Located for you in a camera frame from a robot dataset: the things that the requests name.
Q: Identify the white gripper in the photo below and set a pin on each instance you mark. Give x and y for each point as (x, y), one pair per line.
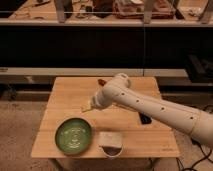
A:
(98, 101)

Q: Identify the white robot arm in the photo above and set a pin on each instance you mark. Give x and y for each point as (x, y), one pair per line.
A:
(193, 122)

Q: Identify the green ceramic bowl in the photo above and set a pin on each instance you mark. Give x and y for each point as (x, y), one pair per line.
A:
(73, 136)

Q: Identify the red sausage toy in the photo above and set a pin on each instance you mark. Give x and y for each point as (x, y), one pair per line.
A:
(101, 82)

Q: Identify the wooden table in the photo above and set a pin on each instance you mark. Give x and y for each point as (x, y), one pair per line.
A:
(141, 141)

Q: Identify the black box on right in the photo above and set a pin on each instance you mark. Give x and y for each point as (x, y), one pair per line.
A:
(199, 69)

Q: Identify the long workbench shelf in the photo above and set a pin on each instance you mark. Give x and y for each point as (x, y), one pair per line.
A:
(107, 13)

